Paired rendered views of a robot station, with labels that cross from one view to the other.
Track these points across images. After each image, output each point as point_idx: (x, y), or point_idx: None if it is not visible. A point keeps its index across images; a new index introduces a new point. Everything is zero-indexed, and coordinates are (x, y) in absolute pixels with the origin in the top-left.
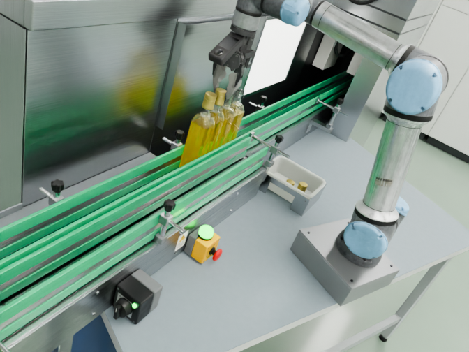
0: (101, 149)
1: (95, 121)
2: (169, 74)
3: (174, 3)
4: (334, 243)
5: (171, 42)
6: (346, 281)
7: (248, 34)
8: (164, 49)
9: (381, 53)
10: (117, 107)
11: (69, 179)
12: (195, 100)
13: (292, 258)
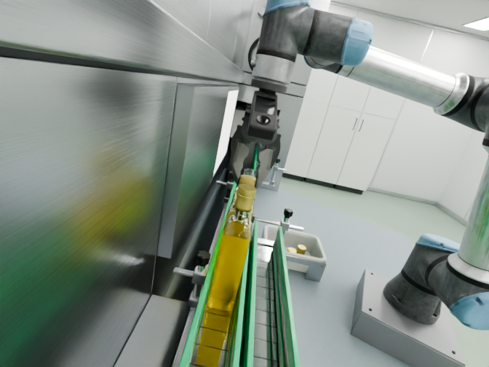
0: (90, 366)
1: (70, 336)
2: (171, 174)
3: (184, 41)
4: (393, 308)
5: (170, 121)
6: (452, 357)
7: (284, 89)
8: (164, 135)
9: (440, 87)
10: (110, 271)
11: None
12: (193, 199)
13: (363, 346)
